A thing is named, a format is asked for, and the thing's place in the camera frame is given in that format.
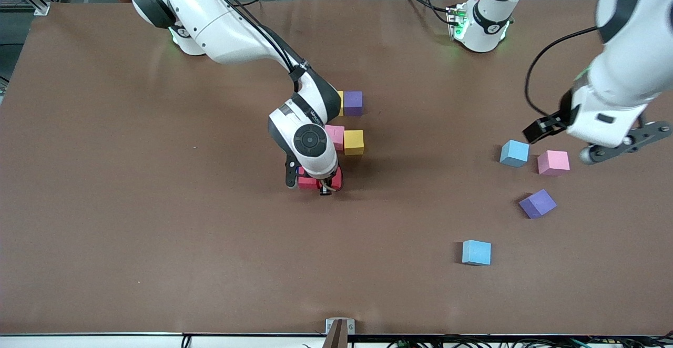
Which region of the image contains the purple foam cube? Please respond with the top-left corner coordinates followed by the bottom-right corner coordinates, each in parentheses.
top-left (343, 91), bottom-right (363, 117)
top-left (519, 189), bottom-right (557, 219)

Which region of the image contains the red foam cube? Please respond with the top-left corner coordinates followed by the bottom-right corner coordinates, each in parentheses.
top-left (298, 167), bottom-right (319, 190)
top-left (318, 166), bottom-right (344, 193)

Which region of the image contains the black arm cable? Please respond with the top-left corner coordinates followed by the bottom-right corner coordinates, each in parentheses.
top-left (197, 0), bottom-right (308, 73)
top-left (525, 26), bottom-right (601, 118)

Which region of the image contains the blue foam cube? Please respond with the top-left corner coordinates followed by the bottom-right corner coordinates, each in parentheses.
top-left (499, 140), bottom-right (530, 168)
top-left (462, 240), bottom-right (492, 266)

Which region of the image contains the metal table edge bracket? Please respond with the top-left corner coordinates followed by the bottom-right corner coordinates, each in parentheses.
top-left (322, 318), bottom-right (355, 348)

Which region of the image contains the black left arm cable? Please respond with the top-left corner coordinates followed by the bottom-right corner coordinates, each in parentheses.
top-left (525, 26), bottom-right (601, 118)

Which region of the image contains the white table edge rail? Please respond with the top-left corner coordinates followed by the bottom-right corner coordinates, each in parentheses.
top-left (0, 332), bottom-right (673, 348)

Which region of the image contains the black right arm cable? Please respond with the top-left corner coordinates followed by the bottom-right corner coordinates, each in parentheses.
top-left (197, 0), bottom-right (308, 73)

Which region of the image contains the pink foam cube with slit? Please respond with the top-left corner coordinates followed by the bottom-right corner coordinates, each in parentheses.
top-left (324, 125), bottom-right (345, 151)

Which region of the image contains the black left base cable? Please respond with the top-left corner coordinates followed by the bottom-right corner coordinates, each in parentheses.
top-left (402, 0), bottom-right (454, 25)

